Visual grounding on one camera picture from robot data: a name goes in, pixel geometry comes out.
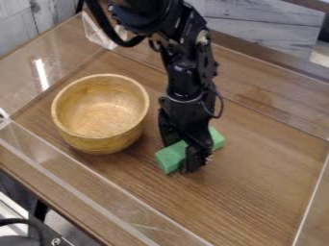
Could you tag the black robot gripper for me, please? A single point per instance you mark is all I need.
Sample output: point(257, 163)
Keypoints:
point(183, 120)

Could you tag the green rectangular block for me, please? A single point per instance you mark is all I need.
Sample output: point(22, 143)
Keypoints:
point(170, 157)

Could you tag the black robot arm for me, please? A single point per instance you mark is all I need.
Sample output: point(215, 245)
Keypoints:
point(175, 30)

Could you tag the brown wooden bowl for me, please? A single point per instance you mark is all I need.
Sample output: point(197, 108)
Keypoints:
point(99, 113)

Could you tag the clear acrylic tray wall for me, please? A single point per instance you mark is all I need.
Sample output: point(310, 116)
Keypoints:
point(106, 211)

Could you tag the clear acrylic corner bracket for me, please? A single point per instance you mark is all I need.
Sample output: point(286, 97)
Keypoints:
point(95, 34)

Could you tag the black table leg bracket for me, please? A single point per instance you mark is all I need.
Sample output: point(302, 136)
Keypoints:
point(51, 238)

